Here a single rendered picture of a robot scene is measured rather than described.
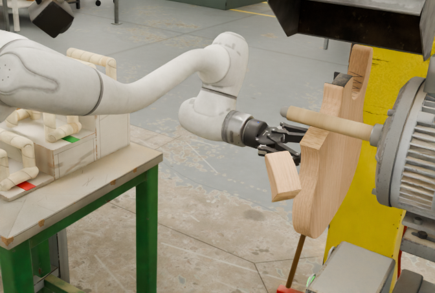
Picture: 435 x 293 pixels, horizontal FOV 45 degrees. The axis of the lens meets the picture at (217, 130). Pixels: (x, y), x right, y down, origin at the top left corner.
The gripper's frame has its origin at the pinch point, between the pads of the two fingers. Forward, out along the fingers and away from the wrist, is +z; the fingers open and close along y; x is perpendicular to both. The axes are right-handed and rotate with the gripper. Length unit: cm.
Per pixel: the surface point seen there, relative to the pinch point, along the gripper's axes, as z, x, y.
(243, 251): -63, -128, -65
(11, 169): -77, -10, 34
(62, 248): -107, -82, 8
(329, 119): 5.7, 18.8, 12.7
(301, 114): -0.3, 18.6, 13.0
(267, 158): 0.9, 19.1, 30.4
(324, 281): 19, 12, 46
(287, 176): 5.7, 17.6, 31.9
